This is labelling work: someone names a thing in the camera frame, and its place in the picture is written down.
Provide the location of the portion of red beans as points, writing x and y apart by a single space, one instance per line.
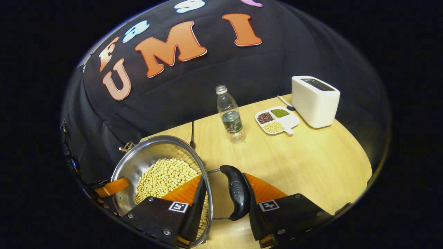
265 117

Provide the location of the portion of green mung beans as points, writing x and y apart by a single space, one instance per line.
279 112

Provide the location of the white divided plate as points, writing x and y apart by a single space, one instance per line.
290 121

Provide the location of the white toaster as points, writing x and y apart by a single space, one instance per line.
313 103

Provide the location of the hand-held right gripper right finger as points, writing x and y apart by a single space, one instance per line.
254 224

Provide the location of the portion of yellow beans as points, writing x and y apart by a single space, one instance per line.
273 127

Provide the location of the clear plastic water bottle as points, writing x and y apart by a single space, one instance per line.
231 117

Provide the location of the white spoon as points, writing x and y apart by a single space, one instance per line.
284 102

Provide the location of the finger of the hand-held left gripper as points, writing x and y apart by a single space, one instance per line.
112 186

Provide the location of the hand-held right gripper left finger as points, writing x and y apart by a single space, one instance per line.
195 214

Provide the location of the heap of soybeans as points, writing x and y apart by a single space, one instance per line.
162 176

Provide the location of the black backdrop cloth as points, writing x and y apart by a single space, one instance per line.
242 76

